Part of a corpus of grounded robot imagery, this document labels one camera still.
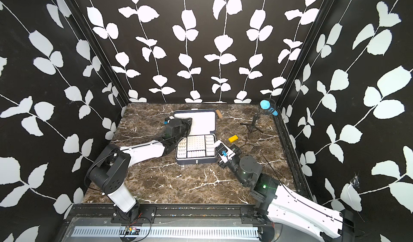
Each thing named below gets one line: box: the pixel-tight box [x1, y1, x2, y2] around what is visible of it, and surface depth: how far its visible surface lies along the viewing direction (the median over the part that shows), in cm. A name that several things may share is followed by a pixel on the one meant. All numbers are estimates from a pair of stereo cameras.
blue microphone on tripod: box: [259, 99, 279, 117], surface depth 87 cm
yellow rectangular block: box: [228, 134, 239, 144], surface depth 103 cm
